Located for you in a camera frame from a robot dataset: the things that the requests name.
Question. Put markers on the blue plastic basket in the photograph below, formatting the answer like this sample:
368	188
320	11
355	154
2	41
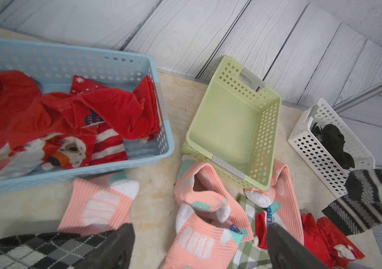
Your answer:
53	66

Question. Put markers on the red white striped sock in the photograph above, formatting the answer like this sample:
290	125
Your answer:
109	145

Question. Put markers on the dark argyle sock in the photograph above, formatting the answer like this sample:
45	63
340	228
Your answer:
48	251

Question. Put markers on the black white striped sock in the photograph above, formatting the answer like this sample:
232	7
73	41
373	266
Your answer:
361	208

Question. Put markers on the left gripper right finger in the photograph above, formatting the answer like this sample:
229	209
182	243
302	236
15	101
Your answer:
287	253

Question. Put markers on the red santa sock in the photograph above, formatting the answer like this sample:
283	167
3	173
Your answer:
31	125

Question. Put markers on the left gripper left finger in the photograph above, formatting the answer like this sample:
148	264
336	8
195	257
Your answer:
114	253

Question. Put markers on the white plastic basket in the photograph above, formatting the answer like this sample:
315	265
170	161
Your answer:
318	158

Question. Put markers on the pink sock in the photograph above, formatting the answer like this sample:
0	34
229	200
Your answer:
280	204
99	204
210	224

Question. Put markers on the red fluffy sock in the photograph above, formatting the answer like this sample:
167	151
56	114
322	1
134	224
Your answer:
133	115

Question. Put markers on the red sock centre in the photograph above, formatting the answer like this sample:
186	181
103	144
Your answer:
322	238

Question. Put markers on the green plastic basket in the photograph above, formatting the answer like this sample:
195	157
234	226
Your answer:
235	126

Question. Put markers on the right metal frame post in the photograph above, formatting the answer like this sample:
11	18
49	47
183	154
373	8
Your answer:
361	97

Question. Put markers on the green checkered cloth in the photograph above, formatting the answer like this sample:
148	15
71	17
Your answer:
249	255

